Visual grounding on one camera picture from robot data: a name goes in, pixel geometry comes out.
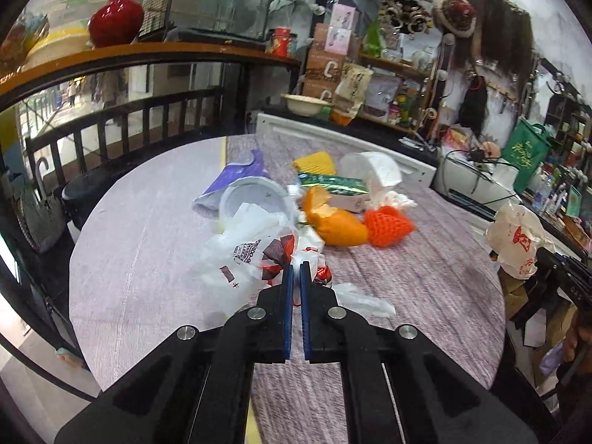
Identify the wooden shelf rack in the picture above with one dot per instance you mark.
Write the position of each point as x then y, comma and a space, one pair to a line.
400, 46

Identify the glass tank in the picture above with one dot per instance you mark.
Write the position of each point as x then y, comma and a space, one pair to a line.
236, 20

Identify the cream plastic bowl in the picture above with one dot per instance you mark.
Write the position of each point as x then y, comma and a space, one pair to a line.
305, 105

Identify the red tin can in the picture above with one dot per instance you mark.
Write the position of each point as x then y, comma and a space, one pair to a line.
283, 42

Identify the white printed plastic bag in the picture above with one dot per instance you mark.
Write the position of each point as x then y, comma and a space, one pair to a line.
250, 256

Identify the green tote bag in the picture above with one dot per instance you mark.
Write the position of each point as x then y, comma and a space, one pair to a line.
526, 149

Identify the white printer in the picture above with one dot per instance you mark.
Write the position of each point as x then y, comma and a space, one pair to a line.
488, 183

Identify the white toilet paper roll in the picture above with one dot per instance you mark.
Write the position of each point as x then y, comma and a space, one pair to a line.
377, 170

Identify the orange peel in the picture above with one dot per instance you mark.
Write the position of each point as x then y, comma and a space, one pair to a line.
335, 226

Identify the red ceramic vase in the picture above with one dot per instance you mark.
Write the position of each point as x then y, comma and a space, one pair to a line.
116, 23

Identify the white red plastic bag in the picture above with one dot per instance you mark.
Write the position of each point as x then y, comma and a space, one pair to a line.
515, 236

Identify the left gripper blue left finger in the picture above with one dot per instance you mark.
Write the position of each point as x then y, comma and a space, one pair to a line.
274, 332

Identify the green snack wrapper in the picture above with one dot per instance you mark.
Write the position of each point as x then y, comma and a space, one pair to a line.
350, 194

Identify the black wooden bench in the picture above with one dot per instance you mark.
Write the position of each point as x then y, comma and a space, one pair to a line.
89, 154

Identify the crumpled white tissue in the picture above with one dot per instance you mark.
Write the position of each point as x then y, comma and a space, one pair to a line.
380, 196

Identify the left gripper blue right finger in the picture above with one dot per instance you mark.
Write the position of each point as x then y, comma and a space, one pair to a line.
321, 333

